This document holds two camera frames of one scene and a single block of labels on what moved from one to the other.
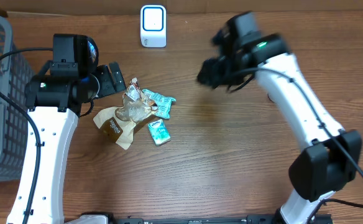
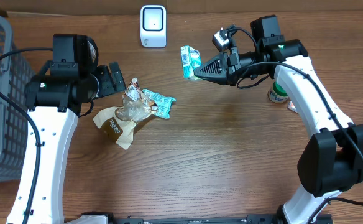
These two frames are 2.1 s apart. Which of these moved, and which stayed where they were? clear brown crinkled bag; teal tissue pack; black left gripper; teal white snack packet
Moved: teal tissue pack
Stayed: teal white snack packet; clear brown crinkled bag; black left gripper
